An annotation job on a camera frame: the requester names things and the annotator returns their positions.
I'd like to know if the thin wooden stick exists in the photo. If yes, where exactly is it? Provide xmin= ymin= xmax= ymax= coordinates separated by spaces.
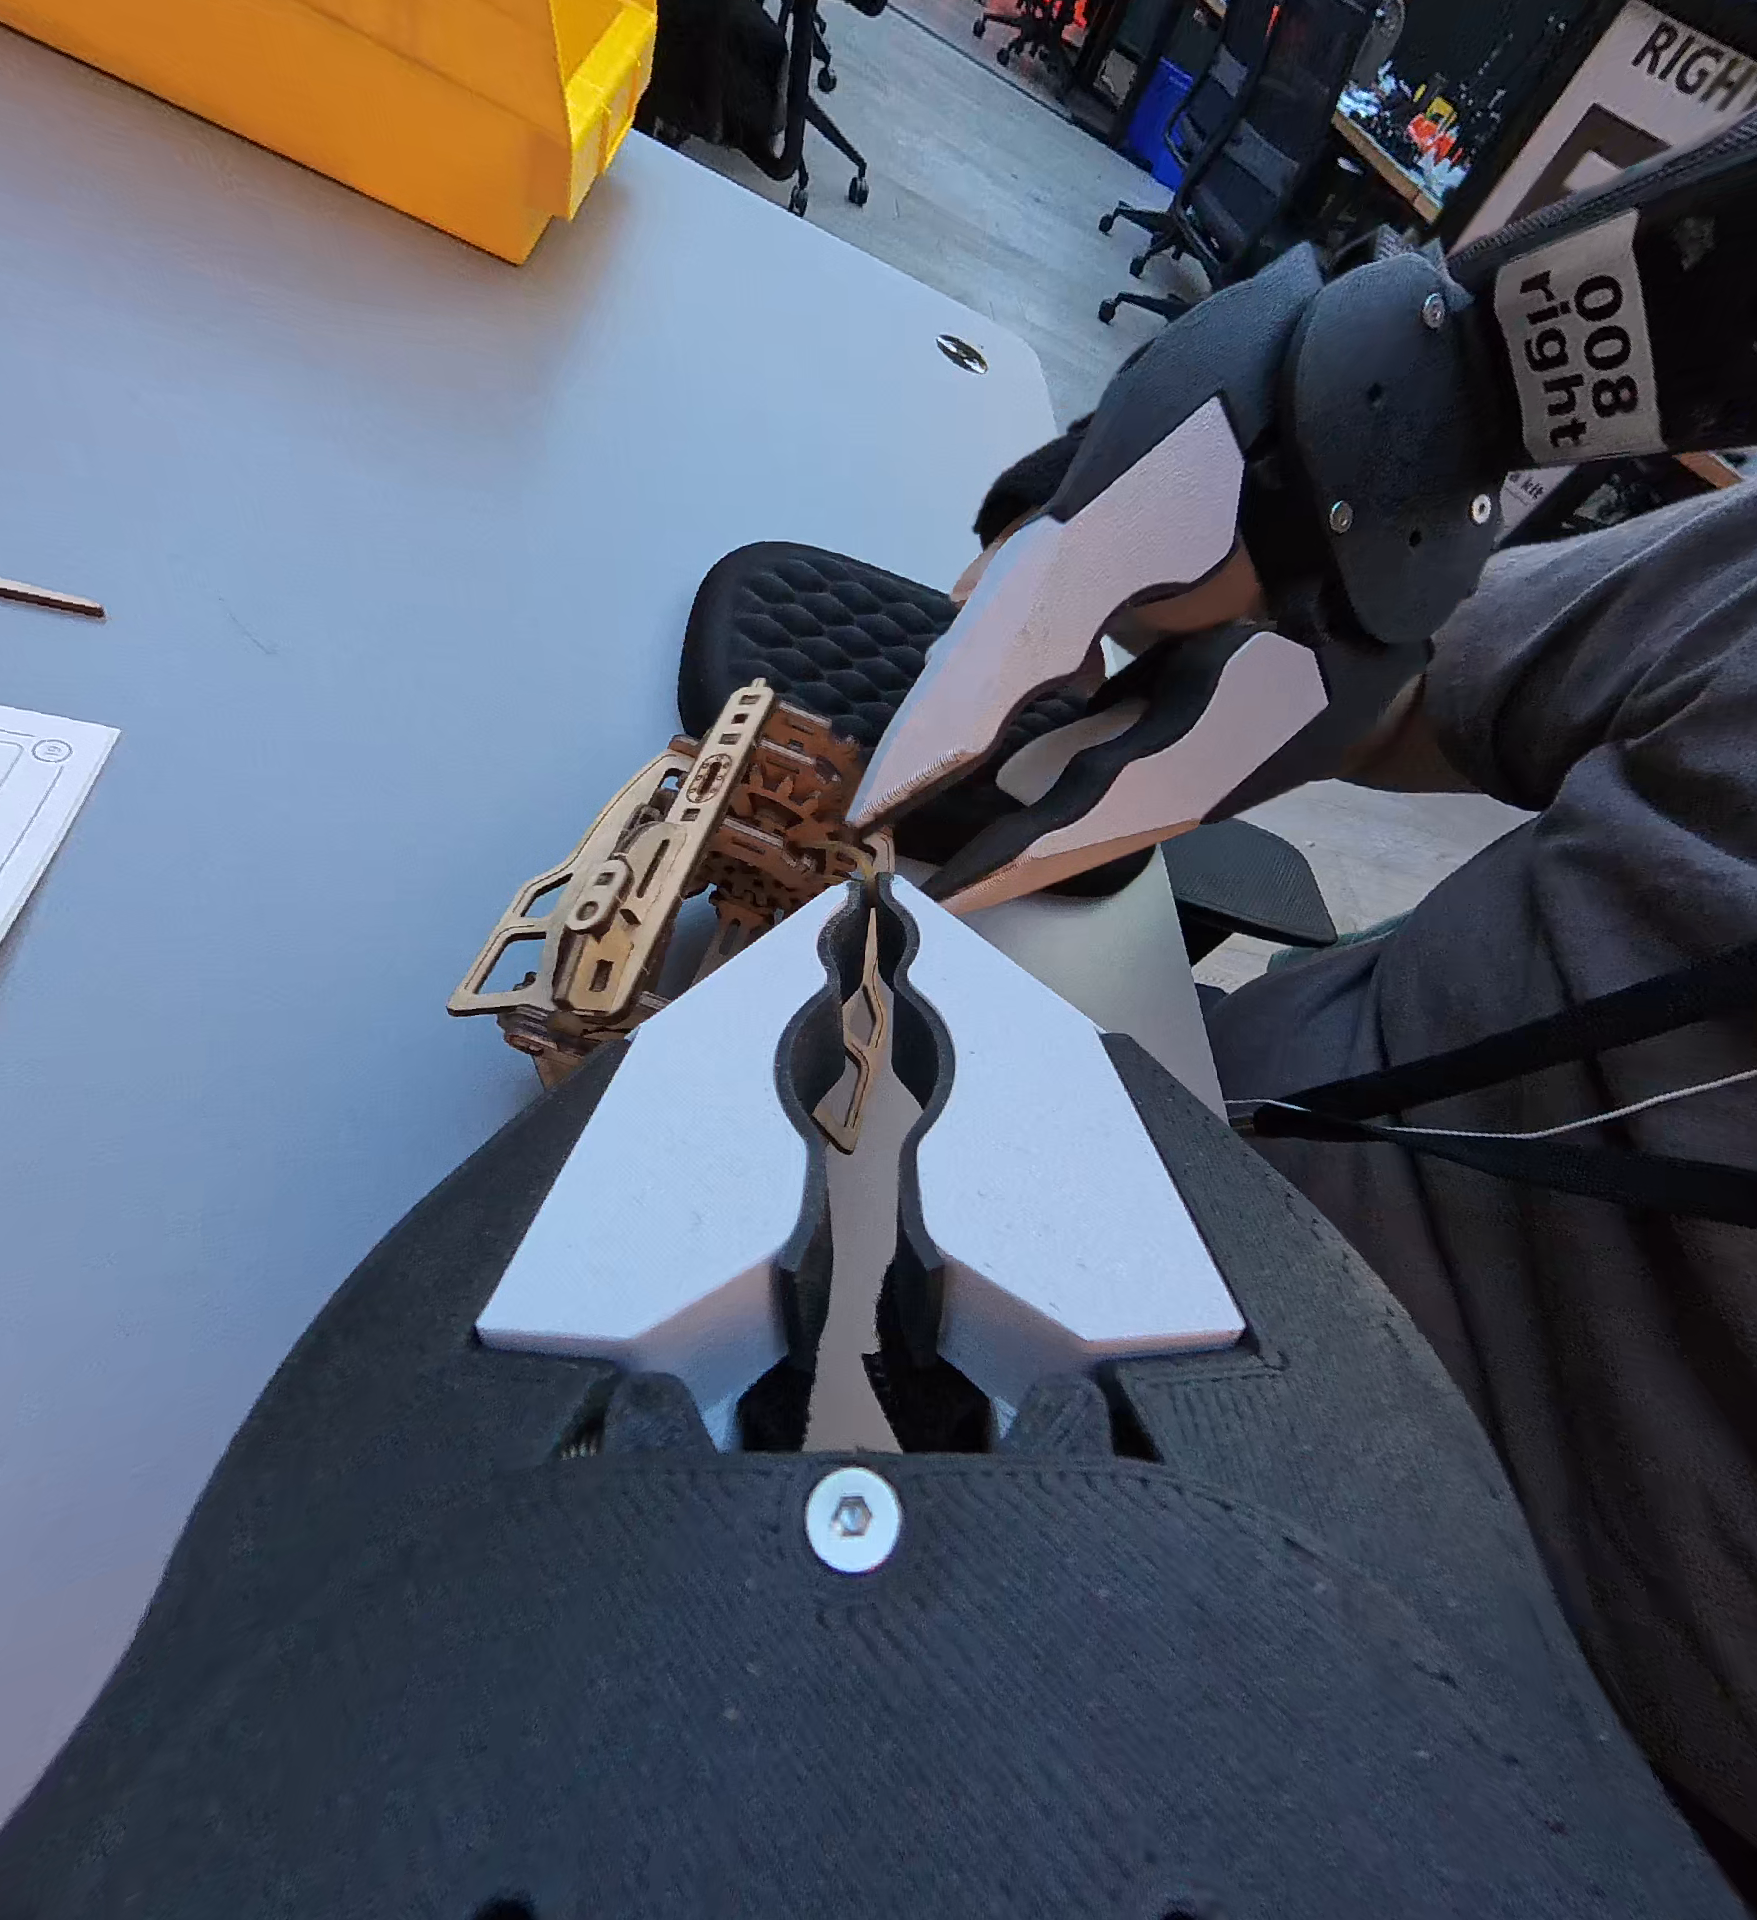
xmin=0 ymin=556 xmax=109 ymax=618

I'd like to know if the person's grey clothed body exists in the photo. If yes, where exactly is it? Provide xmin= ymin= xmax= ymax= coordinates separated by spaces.
xmin=1210 ymin=705 xmax=1757 ymax=1920

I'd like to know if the cluttered background desk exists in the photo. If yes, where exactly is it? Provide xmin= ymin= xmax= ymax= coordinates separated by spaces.
xmin=1334 ymin=73 xmax=1481 ymax=227

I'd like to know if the yellow plastic bin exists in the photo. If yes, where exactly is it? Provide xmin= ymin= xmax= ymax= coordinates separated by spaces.
xmin=0 ymin=0 xmax=659 ymax=268

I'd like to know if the thin white cable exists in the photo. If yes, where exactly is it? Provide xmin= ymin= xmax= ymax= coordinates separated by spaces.
xmin=1225 ymin=1049 xmax=1757 ymax=1144

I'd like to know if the small wooden part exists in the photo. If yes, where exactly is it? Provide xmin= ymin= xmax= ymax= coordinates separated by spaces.
xmin=815 ymin=943 xmax=897 ymax=1157

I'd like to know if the blue bin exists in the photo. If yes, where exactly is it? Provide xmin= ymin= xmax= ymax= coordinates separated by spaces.
xmin=1118 ymin=57 xmax=1197 ymax=177

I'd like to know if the person's right forearm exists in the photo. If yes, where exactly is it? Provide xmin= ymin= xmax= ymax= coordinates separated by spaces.
xmin=1379 ymin=449 xmax=1757 ymax=817

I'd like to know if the black mesh chair armrest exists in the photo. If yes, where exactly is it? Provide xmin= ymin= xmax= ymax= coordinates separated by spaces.
xmin=1160 ymin=817 xmax=1337 ymax=949

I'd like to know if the black office chair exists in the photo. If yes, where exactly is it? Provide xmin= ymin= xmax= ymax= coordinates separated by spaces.
xmin=972 ymin=0 xmax=1120 ymax=100
xmin=639 ymin=0 xmax=872 ymax=213
xmin=1098 ymin=0 xmax=1347 ymax=324

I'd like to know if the wooden mechanical model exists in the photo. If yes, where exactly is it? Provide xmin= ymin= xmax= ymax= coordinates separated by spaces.
xmin=444 ymin=678 xmax=897 ymax=1089

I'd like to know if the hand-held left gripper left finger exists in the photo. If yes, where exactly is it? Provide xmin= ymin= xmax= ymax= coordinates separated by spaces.
xmin=477 ymin=882 xmax=870 ymax=1452

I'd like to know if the black strap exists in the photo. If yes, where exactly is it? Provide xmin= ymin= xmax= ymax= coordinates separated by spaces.
xmin=1242 ymin=914 xmax=1757 ymax=1240

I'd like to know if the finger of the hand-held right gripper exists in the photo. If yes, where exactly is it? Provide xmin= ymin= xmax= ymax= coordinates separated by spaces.
xmin=914 ymin=621 xmax=1337 ymax=914
xmin=846 ymin=397 xmax=1255 ymax=842

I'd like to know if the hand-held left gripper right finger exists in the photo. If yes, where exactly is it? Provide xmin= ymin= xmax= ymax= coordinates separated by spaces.
xmin=875 ymin=872 xmax=1250 ymax=1452

